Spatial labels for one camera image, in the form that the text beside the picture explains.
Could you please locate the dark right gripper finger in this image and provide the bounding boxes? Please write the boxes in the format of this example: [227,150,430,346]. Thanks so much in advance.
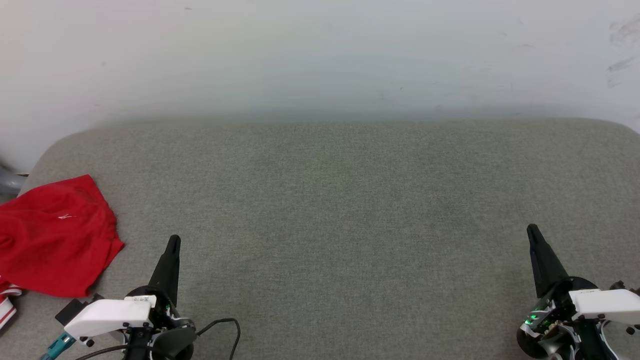
[533,224,571,289]
[527,224,554,298]

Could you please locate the thin black camera cable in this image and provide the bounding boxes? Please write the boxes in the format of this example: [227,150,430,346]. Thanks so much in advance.
[74,343,129,360]

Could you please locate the teal cable connector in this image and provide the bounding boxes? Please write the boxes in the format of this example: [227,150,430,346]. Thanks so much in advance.
[39,332,77,360]

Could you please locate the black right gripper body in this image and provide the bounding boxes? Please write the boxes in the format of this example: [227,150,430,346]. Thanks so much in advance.
[516,276,617,360]

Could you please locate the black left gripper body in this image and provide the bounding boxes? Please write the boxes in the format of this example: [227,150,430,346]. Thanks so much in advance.
[124,285,197,360]

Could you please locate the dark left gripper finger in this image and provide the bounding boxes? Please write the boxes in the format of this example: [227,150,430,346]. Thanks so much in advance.
[148,235,175,297]
[163,235,182,307]

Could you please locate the red basketball jersey number 23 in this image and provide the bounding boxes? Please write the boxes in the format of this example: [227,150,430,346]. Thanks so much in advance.
[0,174,125,331]

